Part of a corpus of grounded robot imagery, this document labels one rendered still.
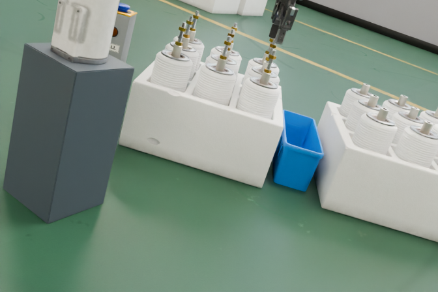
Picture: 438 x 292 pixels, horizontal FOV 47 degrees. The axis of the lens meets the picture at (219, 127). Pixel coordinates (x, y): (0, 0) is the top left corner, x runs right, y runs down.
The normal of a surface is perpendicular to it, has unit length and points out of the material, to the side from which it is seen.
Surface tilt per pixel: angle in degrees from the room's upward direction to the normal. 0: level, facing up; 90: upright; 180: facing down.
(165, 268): 0
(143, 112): 90
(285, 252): 0
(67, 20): 90
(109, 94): 90
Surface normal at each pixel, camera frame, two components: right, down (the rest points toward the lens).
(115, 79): 0.79, 0.42
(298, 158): -0.10, 0.37
